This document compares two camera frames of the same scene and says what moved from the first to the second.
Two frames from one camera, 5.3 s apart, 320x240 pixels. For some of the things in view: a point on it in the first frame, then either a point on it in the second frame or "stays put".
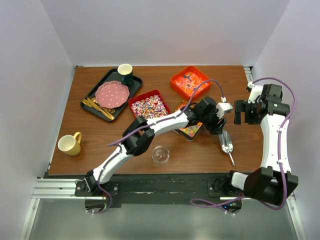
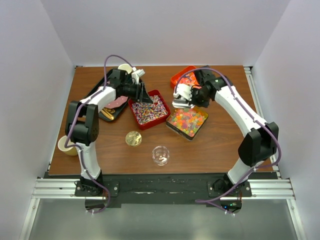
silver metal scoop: x=226 y=143 -> x=182 y=103
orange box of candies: x=186 y=81 stays put
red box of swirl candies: x=148 y=105 stays put
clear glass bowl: x=160 y=154 stays put
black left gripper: x=216 y=129 -> x=141 y=94
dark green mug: x=126 y=71 stays put
